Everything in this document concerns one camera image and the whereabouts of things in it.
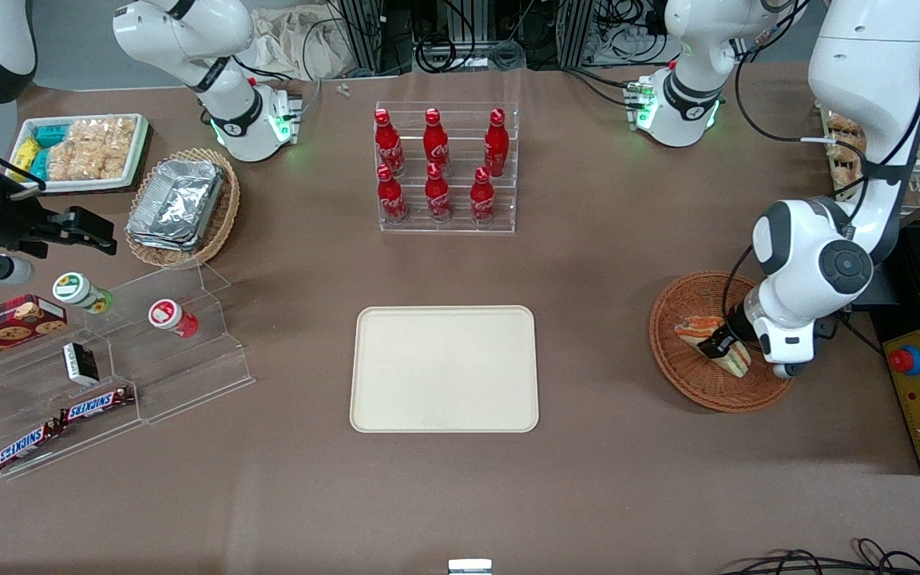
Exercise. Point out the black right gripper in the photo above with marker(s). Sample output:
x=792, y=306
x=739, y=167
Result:
x=14, y=224

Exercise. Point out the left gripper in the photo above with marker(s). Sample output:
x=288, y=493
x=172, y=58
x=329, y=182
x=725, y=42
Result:
x=735, y=323

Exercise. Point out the triangular sandwich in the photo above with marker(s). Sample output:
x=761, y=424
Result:
x=699, y=327

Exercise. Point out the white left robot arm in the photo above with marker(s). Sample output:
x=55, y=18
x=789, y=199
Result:
x=867, y=80

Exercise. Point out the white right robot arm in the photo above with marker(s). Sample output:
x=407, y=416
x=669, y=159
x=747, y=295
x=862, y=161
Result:
x=180, y=36

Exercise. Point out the brown round wicker basket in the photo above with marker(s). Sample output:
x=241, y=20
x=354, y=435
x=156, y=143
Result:
x=691, y=383

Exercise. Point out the white snack tray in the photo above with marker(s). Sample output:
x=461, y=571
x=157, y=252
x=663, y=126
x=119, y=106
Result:
x=136, y=160

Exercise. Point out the light oval wicker basket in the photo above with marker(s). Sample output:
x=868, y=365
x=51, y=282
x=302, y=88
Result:
x=224, y=216

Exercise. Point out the beige rectangular tray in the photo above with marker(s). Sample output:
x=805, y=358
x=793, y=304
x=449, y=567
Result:
x=444, y=369

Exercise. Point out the green lidded cup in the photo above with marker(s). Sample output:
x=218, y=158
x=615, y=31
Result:
x=77, y=290

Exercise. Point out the clear rice cracker bags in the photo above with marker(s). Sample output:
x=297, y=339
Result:
x=89, y=150

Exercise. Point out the teal snack packet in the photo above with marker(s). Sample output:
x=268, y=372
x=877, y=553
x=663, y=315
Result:
x=39, y=164
x=51, y=136

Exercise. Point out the stacked aluminium foil trays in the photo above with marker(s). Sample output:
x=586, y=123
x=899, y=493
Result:
x=175, y=204

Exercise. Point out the yellow snack packet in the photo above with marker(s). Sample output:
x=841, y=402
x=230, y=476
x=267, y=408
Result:
x=25, y=154

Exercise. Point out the red lidded cup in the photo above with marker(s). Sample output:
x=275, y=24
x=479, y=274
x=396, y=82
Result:
x=168, y=315

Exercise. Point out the red cookie box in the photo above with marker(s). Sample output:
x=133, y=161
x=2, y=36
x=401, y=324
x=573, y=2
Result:
x=5, y=327

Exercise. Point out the small black box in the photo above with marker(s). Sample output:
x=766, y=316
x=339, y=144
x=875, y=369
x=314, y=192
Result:
x=81, y=363

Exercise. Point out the snickers chocolate bar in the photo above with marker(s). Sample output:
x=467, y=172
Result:
x=27, y=446
x=97, y=405

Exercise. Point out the clear acrylic step display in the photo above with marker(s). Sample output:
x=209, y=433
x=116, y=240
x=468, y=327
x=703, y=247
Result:
x=188, y=375

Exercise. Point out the clear cracker snack bag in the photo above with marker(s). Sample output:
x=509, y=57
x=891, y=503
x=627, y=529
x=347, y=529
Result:
x=845, y=168
x=843, y=126

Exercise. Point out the white crumpled cloth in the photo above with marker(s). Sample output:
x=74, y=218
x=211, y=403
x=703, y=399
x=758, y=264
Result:
x=292, y=44

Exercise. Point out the red cola bottle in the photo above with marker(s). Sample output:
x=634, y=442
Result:
x=390, y=196
x=497, y=144
x=438, y=194
x=387, y=145
x=482, y=197
x=436, y=144

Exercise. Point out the clear acrylic bottle rack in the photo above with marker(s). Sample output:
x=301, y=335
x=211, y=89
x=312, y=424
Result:
x=460, y=120

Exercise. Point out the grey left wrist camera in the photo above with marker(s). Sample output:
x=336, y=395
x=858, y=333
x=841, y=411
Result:
x=789, y=370

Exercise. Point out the aluminium frame post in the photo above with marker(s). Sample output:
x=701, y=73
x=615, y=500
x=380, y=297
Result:
x=576, y=32
x=362, y=36

